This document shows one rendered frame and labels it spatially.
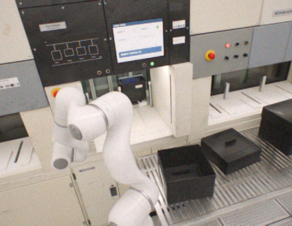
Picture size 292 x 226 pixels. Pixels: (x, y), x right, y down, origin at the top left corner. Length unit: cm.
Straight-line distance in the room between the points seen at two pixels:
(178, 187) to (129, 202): 49
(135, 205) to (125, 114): 33
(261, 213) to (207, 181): 116
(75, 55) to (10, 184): 98
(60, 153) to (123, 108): 44
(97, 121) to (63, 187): 118
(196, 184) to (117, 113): 75
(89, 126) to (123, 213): 35
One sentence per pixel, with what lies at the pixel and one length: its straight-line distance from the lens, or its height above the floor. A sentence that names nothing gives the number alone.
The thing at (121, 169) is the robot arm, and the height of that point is 133.
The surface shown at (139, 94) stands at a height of 99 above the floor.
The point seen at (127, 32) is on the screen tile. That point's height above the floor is 163.
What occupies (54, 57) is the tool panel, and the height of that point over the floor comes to 156.
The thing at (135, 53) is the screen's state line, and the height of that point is 151.
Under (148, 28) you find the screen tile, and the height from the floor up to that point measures 164.
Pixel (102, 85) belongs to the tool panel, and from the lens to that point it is 231.
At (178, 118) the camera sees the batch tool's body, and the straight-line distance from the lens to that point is 155.
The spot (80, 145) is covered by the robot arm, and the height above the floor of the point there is 128.
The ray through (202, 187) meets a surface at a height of 85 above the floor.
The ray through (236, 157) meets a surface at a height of 86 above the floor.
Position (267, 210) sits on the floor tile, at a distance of 245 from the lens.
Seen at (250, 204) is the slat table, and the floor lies 76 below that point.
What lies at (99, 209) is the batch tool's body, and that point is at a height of 29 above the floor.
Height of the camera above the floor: 185
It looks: 30 degrees down
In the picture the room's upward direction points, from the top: 5 degrees counter-clockwise
